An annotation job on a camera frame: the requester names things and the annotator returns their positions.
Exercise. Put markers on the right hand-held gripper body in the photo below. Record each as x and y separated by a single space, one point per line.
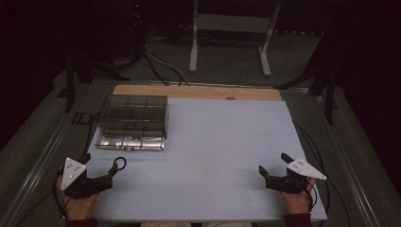
283 183

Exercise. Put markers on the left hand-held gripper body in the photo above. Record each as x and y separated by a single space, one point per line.
94 186

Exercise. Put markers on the clear plastic compartment box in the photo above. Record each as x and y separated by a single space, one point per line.
132 123

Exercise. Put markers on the person's right hand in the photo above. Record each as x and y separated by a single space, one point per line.
298 203

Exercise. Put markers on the person's left hand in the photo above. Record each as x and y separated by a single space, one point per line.
78 208

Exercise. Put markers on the white table board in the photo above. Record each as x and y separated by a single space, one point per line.
214 164

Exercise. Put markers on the black tripod stand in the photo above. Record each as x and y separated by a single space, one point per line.
329 94
70 85

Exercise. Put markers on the white metal stand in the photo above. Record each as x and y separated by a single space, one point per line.
231 22

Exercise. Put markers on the black device with red light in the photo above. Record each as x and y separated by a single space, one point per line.
137 12

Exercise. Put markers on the metal floor rail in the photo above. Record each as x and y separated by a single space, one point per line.
350 167
41 160

